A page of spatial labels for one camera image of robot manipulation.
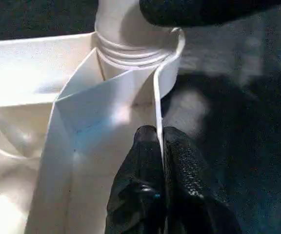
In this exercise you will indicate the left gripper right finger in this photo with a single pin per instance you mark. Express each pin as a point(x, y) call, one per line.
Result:
point(194, 195)

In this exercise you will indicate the white plastic table top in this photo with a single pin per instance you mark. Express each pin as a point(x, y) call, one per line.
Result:
point(23, 97)

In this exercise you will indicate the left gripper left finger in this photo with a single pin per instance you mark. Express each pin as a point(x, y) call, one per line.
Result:
point(138, 195)

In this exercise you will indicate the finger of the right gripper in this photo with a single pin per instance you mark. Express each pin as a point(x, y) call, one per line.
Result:
point(204, 12)

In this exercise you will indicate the black work mat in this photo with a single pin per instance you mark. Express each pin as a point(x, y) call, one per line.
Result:
point(238, 146)

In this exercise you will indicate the white plastic table leg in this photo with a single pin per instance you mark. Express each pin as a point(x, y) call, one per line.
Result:
point(121, 29)

